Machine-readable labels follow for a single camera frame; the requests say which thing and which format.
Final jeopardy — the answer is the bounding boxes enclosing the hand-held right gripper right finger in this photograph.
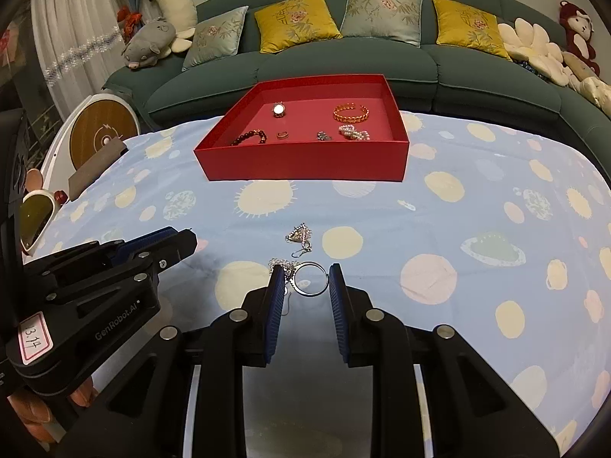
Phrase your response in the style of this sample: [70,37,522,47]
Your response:
[327,262,559,458]

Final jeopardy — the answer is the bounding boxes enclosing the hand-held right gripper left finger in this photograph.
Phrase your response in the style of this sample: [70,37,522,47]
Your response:
[57,262,288,458]

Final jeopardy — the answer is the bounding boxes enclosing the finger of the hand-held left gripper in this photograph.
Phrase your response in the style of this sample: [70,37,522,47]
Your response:
[21,226,192,278]
[42,230,199,306]

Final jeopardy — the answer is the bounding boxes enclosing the silver ring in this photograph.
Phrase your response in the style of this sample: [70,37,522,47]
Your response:
[293,261,330,297]

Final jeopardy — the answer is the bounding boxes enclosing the silver chain necklace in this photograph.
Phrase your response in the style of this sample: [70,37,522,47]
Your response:
[267,258,299,318]

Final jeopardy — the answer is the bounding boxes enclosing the dark bead bracelet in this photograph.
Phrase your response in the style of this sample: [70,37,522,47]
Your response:
[230,129,269,147]

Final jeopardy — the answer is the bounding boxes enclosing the red cardboard box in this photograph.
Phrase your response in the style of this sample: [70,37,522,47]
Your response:
[193,74,411,182]

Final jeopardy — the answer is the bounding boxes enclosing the pearl bracelet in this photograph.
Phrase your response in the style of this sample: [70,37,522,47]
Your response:
[338,124,372,142]

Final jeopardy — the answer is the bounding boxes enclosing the gold cuff bracelet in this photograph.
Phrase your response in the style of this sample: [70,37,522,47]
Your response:
[333,102,370,124]

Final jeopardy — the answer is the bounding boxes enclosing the person's left hand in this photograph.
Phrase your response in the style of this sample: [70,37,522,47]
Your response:
[7,379,99,445]

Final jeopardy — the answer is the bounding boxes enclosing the rhinestone triangle pendant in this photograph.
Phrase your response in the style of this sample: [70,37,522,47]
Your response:
[285,223,314,253]

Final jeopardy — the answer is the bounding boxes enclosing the white machine with wooden disc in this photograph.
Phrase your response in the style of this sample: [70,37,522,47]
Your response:
[40,93,140,192]

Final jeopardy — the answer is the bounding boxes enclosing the blue planet print tablecloth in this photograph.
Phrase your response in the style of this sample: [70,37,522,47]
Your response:
[29,110,611,458]

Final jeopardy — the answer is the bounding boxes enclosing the grey pig plush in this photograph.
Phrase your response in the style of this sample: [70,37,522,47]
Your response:
[121,20,176,70]

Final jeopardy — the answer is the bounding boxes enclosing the grey-green embroidered cushion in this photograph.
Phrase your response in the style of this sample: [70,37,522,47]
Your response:
[181,6,250,72]
[340,0,425,48]

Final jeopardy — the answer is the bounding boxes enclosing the red curtain bow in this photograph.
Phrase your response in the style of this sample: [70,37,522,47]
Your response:
[117,6,143,39]

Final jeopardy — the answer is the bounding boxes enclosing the white sheer curtain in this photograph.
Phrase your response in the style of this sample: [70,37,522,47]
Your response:
[29,0,132,125]

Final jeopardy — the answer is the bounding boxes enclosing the dark green sofa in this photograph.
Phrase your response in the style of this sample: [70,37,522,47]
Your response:
[101,0,611,179]

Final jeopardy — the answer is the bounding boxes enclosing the yellow embroidered cushion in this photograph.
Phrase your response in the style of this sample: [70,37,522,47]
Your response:
[432,0,514,63]
[254,0,343,54]

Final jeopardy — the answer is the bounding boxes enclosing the cream flower cushion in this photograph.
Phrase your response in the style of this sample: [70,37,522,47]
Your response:
[497,18,569,85]

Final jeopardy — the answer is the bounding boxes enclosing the cream satin cushion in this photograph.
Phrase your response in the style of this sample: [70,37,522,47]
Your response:
[580,75,611,120]

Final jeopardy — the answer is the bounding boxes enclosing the beige plush toy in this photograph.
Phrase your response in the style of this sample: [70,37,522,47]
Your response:
[562,50,597,89]

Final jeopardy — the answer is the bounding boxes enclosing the red monkey plush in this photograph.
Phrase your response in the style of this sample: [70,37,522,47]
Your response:
[559,1,601,77]

